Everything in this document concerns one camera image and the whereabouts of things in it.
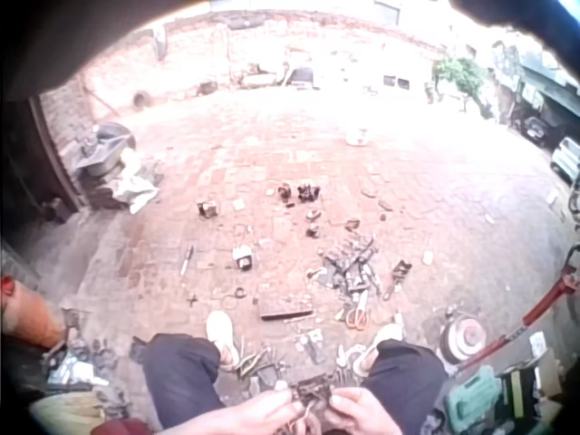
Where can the person's left hand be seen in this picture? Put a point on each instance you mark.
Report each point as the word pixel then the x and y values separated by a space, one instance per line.
pixel 258 414

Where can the person's right hand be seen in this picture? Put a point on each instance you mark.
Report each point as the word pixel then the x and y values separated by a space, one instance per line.
pixel 367 412

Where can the dark greasy metal part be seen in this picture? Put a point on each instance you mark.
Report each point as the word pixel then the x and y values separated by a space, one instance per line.
pixel 312 392

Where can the grey pliers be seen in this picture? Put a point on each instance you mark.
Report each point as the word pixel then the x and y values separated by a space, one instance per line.
pixel 254 360

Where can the dark part with white label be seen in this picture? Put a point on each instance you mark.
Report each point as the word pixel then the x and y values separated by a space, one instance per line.
pixel 310 346

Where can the person's legs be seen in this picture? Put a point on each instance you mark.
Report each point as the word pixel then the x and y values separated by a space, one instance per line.
pixel 181 367

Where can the dark flat metal plate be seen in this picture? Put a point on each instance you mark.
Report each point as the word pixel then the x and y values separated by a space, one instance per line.
pixel 285 313

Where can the green plastic tool case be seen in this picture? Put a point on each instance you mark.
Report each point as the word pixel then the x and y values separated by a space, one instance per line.
pixel 473 399

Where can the red grinding wheel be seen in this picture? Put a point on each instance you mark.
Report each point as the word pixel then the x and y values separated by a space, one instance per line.
pixel 462 337

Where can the small black cross wrench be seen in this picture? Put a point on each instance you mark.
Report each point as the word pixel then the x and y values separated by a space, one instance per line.
pixel 193 300

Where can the red cloth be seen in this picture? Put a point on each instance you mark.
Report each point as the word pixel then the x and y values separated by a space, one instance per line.
pixel 124 427

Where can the black clamp tool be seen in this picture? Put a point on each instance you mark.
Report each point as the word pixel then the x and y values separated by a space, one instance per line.
pixel 399 276

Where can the heap of dark metal tools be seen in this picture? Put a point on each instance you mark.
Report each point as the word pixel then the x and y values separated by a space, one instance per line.
pixel 351 265

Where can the black and yellow tool box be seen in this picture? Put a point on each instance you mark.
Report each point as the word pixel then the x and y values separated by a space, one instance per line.
pixel 519 394

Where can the white boxy engine part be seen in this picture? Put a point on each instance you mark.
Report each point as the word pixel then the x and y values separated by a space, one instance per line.
pixel 244 259

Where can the heap of greasy parts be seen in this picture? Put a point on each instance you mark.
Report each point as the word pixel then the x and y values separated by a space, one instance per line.
pixel 86 367

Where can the small dark metal part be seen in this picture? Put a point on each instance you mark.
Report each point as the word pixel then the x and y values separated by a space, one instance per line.
pixel 312 231
pixel 313 216

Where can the small dark motor part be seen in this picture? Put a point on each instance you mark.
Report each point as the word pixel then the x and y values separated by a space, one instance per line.
pixel 207 209

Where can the dark round engine part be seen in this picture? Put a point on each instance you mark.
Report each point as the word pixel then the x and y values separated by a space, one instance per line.
pixel 285 192

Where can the dark engine block part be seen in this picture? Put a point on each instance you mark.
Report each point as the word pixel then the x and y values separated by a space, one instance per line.
pixel 309 191

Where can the orange cylinder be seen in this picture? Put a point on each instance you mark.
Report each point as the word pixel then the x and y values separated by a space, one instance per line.
pixel 31 312

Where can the heap of drums and sacks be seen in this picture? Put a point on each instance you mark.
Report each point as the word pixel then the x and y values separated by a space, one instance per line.
pixel 109 167

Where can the white vehicle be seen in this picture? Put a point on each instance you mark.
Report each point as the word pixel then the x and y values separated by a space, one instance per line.
pixel 566 158

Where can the dark parked car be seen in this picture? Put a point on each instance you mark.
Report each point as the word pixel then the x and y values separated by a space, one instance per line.
pixel 537 130

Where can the old tyre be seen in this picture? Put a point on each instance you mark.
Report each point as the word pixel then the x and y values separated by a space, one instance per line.
pixel 141 99

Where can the scrap vehicle parts heap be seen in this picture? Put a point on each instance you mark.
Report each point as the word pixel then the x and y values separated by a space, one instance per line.
pixel 258 77

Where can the green tree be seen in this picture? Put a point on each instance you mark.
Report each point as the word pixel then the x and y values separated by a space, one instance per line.
pixel 460 74

